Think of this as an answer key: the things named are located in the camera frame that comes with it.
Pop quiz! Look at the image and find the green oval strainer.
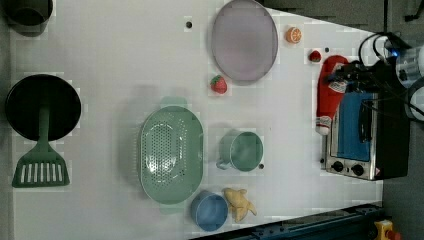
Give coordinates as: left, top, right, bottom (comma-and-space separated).
138, 97, 204, 214

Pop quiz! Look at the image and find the black round pan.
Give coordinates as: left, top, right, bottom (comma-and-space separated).
5, 74, 82, 141

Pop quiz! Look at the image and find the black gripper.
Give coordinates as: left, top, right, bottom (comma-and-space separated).
326, 61, 405, 93

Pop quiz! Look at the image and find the orange slice toy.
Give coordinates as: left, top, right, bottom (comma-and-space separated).
285, 27, 302, 44

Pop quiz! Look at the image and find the red plush ketchup bottle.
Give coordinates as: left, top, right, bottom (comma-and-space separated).
316, 55, 348, 136

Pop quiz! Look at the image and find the grey oval plate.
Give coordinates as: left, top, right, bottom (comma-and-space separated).
211, 0, 279, 81

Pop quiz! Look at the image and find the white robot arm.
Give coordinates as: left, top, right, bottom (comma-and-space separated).
325, 46, 423, 122

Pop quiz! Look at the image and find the yellow red emergency button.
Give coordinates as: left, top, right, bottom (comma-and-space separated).
374, 220, 402, 240

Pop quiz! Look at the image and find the blue cup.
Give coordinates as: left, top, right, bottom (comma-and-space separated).
190, 191, 228, 232

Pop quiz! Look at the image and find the green mug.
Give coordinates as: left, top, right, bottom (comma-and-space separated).
216, 130, 264, 172

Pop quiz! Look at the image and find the dark blue rail frame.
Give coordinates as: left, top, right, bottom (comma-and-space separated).
190, 204, 385, 240

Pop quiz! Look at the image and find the small red strawberry toy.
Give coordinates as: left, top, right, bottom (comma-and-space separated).
308, 50, 322, 62

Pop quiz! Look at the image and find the green spatula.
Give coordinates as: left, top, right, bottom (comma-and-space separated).
12, 107, 70, 188

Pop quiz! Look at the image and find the black cylindrical pot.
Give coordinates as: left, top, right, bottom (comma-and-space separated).
1, 0, 53, 26

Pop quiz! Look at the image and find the black toaster oven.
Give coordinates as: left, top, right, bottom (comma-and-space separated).
322, 92, 410, 181

